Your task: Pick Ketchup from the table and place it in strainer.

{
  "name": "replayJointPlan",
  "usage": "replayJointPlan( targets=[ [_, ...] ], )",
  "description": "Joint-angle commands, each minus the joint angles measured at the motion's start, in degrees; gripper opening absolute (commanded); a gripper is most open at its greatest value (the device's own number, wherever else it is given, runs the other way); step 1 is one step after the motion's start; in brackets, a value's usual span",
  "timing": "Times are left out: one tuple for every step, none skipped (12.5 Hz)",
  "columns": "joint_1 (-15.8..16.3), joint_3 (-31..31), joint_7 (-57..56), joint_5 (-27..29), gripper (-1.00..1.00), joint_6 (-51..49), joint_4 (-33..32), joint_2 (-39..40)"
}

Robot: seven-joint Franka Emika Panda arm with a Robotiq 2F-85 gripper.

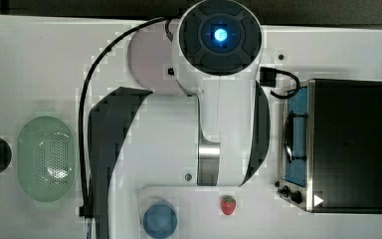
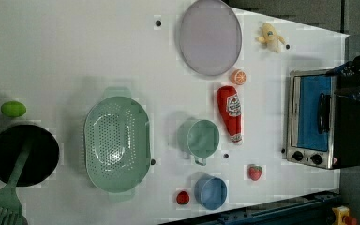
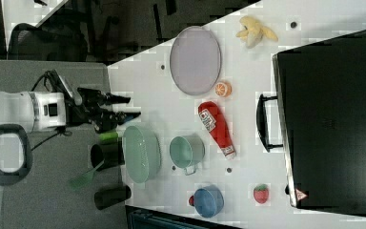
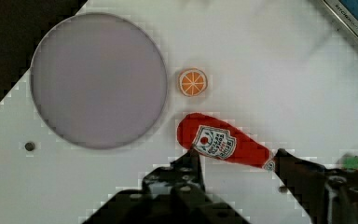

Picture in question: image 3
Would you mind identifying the black office chair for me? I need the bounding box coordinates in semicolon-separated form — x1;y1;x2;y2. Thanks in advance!
7;23;88;62

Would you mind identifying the green oval strainer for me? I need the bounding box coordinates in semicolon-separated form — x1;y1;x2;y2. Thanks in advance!
122;125;161;184

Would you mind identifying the red plush ketchup bottle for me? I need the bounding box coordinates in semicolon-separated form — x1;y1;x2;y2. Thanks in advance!
198;101;236;160

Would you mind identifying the black cup holding utensils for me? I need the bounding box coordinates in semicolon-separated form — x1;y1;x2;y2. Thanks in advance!
91;143;125;171

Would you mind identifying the blue bowl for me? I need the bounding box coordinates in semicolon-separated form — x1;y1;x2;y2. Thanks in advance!
193;185;224;219

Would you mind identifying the lavender oval plate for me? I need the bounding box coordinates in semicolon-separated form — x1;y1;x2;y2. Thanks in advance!
170;26;221;95

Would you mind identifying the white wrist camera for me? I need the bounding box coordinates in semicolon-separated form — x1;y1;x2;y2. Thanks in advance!
54;73;83;106

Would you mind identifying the plush strawberry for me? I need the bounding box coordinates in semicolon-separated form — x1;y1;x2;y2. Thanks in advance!
254;184;269;204

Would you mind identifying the small red ball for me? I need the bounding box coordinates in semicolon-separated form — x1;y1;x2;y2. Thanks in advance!
188;196;194;206

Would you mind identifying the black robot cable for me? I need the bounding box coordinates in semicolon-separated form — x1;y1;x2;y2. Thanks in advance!
30;70;74;152

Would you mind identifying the green utensil handle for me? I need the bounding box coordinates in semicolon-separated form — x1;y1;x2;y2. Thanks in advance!
99;132;118;144

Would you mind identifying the green pot with handle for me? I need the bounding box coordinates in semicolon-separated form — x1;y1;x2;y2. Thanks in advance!
169;134;205;176

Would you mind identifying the plush peeled banana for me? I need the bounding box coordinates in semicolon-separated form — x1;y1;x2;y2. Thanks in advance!
235;16;278;49

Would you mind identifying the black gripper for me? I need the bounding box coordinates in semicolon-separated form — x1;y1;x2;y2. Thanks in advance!
64;88;141;133

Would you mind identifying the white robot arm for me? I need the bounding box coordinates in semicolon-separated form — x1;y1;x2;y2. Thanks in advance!
0;90;140;186

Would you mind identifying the plush orange slice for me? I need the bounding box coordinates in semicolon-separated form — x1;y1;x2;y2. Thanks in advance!
214;81;232;97

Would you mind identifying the black cylinder cup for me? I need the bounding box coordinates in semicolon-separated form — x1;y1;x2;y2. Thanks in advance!
94;186;132;210

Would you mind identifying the green spatula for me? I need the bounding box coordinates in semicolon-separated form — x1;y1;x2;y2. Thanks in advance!
69;161;104;190

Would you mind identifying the black toaster oven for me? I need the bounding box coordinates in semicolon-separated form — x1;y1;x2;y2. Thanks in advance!
272;30;366;217

